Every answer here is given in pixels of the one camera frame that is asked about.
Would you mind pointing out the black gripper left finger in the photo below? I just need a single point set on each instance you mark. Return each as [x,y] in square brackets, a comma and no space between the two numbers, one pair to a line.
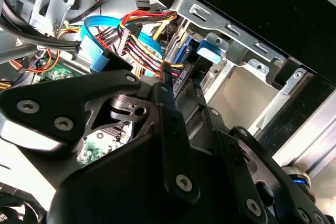
[52,95]

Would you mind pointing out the hard disk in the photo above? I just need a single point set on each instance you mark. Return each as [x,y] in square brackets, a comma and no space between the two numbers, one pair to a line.
[207,51]

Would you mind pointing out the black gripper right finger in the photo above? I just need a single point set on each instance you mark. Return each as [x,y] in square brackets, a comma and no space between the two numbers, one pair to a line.
[241,161]

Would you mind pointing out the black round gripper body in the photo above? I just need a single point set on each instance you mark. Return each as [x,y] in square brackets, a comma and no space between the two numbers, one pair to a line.
[118,190]

